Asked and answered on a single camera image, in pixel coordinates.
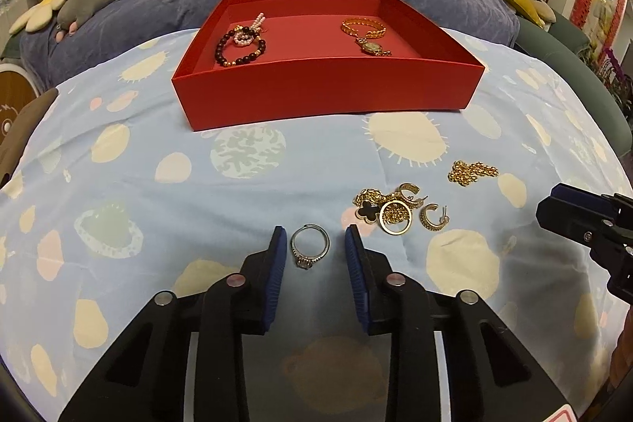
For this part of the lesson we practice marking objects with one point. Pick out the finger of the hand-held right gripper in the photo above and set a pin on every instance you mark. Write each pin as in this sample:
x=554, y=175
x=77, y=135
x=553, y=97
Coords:
x=568, y=214

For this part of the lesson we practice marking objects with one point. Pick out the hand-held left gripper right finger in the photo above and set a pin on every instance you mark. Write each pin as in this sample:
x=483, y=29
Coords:
x=353, y=254

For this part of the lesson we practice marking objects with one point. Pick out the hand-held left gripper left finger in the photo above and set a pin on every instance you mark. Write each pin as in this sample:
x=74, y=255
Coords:
x=278, y=254

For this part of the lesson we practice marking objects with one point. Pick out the red cardboard box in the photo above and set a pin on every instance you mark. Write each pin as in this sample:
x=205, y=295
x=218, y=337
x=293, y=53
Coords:
x=321, y=91

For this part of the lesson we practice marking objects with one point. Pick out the gold hoop earring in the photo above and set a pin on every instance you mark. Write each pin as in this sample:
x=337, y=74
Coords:
x=409, y=190
x=428, y=220

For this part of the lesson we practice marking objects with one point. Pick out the light blue printed sheet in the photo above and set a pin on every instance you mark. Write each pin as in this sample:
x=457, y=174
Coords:
x=148, y=204

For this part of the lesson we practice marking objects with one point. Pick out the green potted plant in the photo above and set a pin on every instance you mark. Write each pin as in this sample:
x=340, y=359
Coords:
x=613, y=81

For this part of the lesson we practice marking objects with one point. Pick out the green sofa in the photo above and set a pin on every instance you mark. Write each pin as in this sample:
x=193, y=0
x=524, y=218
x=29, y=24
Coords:
x=568, y=56

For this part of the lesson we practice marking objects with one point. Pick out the brown plush toy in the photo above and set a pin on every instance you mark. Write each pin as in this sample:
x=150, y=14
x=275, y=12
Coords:
x=24, y=130

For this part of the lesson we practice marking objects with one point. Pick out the white flower plush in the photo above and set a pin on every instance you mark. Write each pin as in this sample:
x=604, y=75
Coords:
x=39, y=11

